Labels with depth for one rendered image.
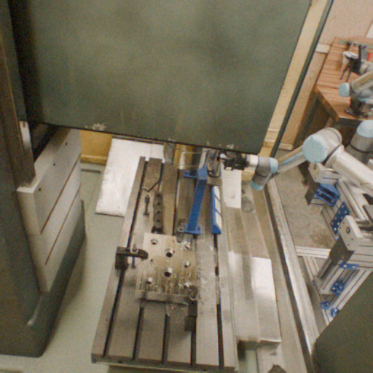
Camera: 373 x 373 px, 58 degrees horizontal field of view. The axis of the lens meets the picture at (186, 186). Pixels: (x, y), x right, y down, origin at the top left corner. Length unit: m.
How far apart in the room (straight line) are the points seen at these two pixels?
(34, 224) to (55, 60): 0.49
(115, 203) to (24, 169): 1.15
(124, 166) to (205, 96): 1.38
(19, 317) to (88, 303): 0.43
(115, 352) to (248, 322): 0.64
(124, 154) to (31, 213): 1.26
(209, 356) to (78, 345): 0.59
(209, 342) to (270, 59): 0.97
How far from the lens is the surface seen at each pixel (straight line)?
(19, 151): 0.99
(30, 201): 1.06
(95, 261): 1.85
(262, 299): 1.73
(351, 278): 2.28
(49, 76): 0.95
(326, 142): 1.52
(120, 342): 1.31
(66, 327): 1.67
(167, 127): 0.94
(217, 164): 1.45
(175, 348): 1.31
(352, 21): 4.00
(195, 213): 1.55
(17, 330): 1.45
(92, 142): 2.40
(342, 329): 1.41
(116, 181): 2.16
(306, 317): 1.66
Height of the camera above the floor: 2.08
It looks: 38 degrees down
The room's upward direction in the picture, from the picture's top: 11 degrees clockwise
